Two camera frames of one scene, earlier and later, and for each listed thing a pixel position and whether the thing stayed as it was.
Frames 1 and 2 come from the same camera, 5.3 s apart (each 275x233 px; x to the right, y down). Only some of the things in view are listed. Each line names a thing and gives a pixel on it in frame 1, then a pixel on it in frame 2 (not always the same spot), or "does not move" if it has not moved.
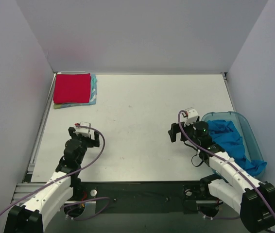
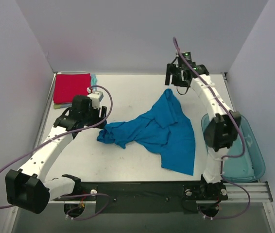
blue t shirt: (226, 135) -> (163, 128)
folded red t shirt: (72, 88) does not move
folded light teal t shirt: (94, 93) does not move
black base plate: (138, 197) does not move
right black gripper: (179, 129) -> (172, 74)
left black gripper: (94, 140) -> (99, 116)
